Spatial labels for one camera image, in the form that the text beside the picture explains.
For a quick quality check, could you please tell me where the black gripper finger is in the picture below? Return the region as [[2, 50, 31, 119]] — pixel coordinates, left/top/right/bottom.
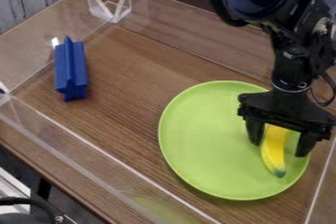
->
[[295, 131, 319, 157], [246, 118, 266, 146]]

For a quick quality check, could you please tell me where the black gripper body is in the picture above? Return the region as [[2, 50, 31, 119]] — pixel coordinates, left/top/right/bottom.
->
[[238, 88, 336, 140]]

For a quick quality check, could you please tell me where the yellow toy banana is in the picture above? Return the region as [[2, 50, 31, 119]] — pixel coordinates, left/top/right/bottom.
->
[[262, 125, 291, 178]]

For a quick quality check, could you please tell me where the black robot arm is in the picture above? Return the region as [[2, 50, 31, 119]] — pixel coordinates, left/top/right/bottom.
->
[[210, 0, 336, 157]]

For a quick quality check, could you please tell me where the green round plate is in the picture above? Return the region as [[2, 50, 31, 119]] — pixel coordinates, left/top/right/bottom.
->
[[158, 81, 310, 200]]

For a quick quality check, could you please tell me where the blue plastic block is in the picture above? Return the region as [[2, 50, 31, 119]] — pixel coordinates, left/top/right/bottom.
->
[[55, 36, 88, 102]]

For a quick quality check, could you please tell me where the black device with knob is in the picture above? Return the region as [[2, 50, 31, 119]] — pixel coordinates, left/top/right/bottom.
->
[[0, 205, 78, 224]]

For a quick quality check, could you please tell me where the clear acrylic enclosure wall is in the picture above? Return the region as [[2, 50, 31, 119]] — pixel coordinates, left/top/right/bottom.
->
[[0, 0, 331, 224]]

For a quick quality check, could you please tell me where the clear acrylic corner bracket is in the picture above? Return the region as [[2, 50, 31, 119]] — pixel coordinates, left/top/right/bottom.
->
[[87, 0, 132, 24]]

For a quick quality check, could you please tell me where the black cable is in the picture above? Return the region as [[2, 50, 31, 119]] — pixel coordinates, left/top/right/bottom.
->
[[0, 196, 58, 224]]

